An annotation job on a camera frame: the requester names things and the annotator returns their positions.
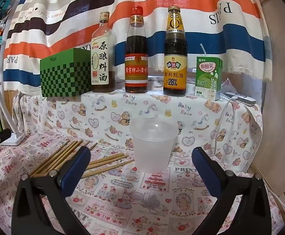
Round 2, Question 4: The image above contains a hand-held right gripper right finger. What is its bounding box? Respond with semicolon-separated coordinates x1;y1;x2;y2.
191;147;272;235

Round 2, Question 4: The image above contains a pink patterned tablecloth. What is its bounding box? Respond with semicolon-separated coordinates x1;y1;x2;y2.
0;132;280;235

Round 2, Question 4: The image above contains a brown wooden board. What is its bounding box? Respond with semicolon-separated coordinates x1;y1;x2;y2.
248;0;285;201

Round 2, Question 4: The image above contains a translucent plastic cup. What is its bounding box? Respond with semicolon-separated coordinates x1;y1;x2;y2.
129;117;178;173

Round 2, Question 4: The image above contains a bear printed white cloth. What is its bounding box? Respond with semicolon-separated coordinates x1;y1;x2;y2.
11;88;264;174

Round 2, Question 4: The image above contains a white cable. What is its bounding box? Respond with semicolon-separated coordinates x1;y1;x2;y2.
214;97;238;156

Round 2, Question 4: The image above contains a cooking wine glass bottle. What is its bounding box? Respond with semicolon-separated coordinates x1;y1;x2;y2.
91;11;116;93

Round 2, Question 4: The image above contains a red cap sesame oil bottle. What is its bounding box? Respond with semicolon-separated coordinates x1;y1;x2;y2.
125;6;149;94

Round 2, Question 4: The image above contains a yellow label oyster sauce bottle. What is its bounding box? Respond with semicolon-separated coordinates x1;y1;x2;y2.
163;6;188;96

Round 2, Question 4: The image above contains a bunch of wooden chopsticks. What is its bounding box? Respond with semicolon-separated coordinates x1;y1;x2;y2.
30;139;135;179

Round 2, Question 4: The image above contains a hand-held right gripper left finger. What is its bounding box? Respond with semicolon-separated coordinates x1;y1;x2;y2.
11;146;92;235

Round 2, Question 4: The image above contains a white desk lamp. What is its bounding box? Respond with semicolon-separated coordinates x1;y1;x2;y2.
0;76;25;147

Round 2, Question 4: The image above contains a green checkered box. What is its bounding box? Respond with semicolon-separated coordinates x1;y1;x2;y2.
40;48;93;98

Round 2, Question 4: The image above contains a green milk drink carton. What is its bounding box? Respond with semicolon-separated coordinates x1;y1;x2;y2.
194;56;223;101

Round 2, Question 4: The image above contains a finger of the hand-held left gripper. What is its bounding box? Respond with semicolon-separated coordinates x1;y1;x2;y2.
0;128;12;144

